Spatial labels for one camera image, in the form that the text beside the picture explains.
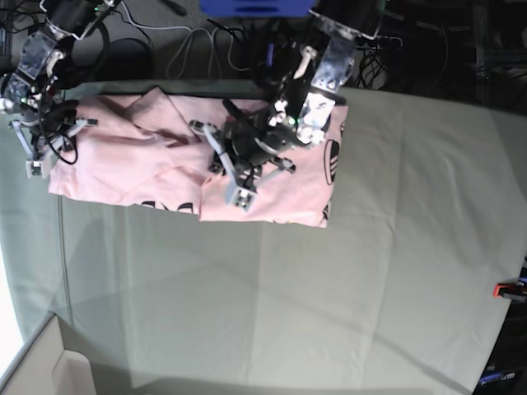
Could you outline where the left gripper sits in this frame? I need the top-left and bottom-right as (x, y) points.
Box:
(189, 120), (296, 191)

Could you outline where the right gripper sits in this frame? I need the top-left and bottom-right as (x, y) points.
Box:
(9, 118), (98, 165)

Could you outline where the pink t-shirt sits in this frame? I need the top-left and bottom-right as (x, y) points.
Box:
(49, 89), (347, 228)

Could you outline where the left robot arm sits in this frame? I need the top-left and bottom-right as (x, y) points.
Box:
(189, 1), (386, 198)

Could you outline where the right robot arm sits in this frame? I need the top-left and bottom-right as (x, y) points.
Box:
(1, 1), (119, 165)

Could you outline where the blue box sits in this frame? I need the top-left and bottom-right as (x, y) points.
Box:
(199, 0), (316, 18)

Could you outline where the white power strip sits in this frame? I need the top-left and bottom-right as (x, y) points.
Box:
(356, 35), (403, 51)

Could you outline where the green table cloth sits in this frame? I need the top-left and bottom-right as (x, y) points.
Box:
(1, 90), (526, 394)

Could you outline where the cardboard box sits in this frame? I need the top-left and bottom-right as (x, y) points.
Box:
(1, 313), (96, 395)

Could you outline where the red black side clamp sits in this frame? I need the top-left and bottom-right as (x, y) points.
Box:
(493, 277), (526, 303)

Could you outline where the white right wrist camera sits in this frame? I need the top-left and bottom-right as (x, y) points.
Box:
(26, 158), (54, 179)

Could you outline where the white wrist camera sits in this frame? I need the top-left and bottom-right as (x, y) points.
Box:
(26, 158), (54, 179)
(225, 183), (257, 211)

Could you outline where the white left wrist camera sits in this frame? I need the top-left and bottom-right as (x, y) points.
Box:
(225, 183), (257, 211)

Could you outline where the white cable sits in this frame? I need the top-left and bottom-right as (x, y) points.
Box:
(119, 0), (268, 79)

